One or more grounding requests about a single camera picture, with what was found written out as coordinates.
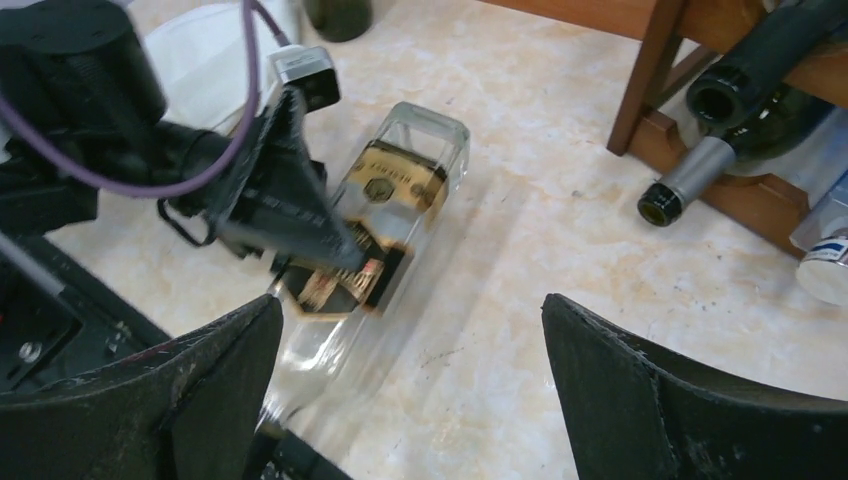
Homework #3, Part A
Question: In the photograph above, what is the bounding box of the green bottle front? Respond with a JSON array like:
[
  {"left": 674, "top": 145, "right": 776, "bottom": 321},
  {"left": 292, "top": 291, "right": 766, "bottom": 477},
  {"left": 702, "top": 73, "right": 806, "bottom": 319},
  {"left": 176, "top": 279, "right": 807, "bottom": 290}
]
[{"left": 686, "top": 0, "right": 847, "bottom": 128}]

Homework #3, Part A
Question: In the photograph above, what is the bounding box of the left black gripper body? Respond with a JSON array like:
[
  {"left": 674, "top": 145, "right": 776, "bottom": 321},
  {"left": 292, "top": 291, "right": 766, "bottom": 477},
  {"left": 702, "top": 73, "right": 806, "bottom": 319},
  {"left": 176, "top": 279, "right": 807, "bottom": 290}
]
[{"left": 205, "top": 92, "right": 312, "bottom": 259}]

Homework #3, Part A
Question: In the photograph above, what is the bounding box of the wooden wine rack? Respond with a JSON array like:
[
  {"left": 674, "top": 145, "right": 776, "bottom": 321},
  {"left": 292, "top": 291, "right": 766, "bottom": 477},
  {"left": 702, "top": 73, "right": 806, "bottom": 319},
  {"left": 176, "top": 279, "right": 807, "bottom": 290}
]
[{"left": 476, "top": 0, "right": 848, "bottom": 260}]

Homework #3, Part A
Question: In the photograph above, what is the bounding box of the blue square glass bottle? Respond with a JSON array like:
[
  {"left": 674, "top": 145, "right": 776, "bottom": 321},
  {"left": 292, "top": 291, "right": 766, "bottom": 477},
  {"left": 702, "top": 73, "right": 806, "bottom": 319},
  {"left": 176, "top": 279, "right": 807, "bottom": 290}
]
[{"left": 788, "top": 109, "right": 848, "bottom": 307}]

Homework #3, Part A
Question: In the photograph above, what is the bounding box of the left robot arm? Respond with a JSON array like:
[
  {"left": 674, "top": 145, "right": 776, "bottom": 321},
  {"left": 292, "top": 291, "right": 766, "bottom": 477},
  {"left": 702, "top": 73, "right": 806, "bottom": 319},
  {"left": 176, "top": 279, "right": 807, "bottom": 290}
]
[{"left": 1, "top": 1, "right": 365, "bottom": 268}]

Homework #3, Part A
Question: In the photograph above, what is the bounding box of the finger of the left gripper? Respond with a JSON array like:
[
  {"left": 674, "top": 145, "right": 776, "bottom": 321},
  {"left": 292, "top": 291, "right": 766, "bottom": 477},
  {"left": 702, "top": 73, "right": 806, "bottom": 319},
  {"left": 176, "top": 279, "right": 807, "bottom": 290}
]
[{"left": 218, "top": 89, "right": 366, "bottom": 269}]

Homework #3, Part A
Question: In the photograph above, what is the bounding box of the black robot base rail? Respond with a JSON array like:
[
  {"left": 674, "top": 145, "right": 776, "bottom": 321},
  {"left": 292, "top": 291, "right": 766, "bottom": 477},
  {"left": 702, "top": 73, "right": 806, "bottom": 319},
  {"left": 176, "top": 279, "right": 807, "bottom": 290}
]
[{"left": 1, "top": 234, "right": 171, "bottom": 394}]

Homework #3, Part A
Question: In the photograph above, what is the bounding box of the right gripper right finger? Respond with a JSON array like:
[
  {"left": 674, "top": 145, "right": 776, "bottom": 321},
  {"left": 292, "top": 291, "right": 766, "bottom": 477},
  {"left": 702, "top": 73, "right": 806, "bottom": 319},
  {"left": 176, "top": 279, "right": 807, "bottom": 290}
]
[{"left": 541, "top": 294, "right": 847, "bottom": 479}]

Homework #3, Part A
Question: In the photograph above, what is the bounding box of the green bottle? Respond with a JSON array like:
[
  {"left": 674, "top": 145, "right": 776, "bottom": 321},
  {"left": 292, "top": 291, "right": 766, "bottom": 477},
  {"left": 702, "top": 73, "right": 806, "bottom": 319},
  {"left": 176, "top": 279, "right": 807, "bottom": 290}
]
[
  {"left": 637, "top": 85, "right": 835, "bottom": 227},
  {"left": 686, "top": 0, "right": 847, "bottom": 128},
  {"left": 303, "top": 0, "right": 373, "bottom": 43}
]

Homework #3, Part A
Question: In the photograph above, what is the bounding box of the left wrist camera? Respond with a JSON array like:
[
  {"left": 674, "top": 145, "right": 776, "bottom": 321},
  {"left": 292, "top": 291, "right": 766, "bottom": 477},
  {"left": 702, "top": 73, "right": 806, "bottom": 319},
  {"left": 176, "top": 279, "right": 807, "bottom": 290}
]
[{"left": 268, "top": 44, "right": 341, "bottom": 113}]

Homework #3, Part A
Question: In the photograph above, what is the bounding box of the small clear labelled bottle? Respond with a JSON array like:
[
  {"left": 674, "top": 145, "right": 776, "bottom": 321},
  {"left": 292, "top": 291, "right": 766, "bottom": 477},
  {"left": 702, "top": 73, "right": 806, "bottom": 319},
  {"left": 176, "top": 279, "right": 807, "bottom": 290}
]
[{"left": 260, "top": 102, "right": 471, "bottom": 425}]

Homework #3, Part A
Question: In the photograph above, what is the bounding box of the white folded cloth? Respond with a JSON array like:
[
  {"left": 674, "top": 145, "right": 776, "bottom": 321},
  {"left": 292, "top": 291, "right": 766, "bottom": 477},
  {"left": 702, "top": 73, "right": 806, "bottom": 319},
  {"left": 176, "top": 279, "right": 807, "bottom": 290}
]
[{"left": 144, "top": 3, "right": 248, "bottom": 136}]

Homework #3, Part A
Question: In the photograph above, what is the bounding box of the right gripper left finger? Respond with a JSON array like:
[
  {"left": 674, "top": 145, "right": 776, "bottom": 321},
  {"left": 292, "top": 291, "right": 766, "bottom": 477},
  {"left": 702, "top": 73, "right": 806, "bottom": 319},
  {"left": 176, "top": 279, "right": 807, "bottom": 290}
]
[{"left": 1, "top": 295, "right": 283, "bottom": 479}]

